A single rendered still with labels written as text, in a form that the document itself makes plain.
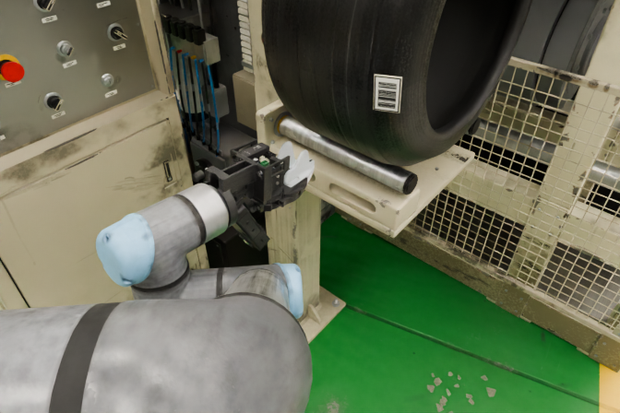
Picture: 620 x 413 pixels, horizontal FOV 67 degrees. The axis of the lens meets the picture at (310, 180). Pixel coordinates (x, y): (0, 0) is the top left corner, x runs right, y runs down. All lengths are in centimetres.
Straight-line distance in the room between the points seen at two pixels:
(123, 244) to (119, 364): 34
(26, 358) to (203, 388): 8
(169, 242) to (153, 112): 71
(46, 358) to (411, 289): 174
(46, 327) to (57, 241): 102
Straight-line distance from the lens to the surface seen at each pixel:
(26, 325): 27
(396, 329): 181
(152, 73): 129
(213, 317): 26
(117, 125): 122
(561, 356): 193
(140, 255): 57
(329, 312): 181
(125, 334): 24
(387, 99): 71
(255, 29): 115
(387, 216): 96
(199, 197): 62
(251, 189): 68
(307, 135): 103
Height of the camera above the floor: 148
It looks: 39 degrees down
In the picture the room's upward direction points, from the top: straight up
